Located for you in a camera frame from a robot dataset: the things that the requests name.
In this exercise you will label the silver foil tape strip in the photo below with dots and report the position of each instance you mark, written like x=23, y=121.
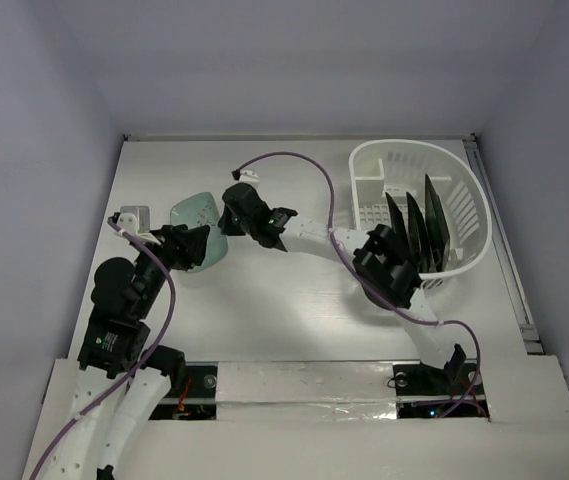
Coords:
x=335, y=391

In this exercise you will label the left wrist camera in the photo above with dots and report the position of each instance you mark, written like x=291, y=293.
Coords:
x=133, y=219

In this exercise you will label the metal rail at right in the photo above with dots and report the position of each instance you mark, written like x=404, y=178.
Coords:
x=528, y=330

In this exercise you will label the light green speckled plate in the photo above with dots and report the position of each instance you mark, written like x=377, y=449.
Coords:
x=200, y=210

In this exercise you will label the dark teal square plate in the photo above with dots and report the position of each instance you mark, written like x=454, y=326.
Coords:
x=437, y=227

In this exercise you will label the black floral square plate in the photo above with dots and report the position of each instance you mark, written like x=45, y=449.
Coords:
x=398, y=224

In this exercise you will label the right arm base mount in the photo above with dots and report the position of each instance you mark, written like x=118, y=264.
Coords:
x=424, y=393

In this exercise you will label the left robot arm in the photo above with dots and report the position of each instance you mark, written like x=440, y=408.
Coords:
x=121, y=375

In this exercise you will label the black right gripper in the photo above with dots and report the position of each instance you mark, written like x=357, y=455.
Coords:
x=237, y=203

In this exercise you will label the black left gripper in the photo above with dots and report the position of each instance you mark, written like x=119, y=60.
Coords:
x=186, y=245

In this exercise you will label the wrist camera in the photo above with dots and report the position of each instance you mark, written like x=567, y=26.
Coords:
x=133, y=219
x=247, y=177

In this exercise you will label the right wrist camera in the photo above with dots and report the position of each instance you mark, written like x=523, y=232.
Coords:
x=247, y=177

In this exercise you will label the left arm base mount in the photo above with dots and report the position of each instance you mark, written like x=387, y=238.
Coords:
x=196, y=400

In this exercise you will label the white plastic dish rack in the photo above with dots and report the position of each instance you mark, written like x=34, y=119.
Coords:
x=397, y=167

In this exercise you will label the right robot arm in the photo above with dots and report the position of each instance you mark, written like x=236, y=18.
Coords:
x=379, y=260

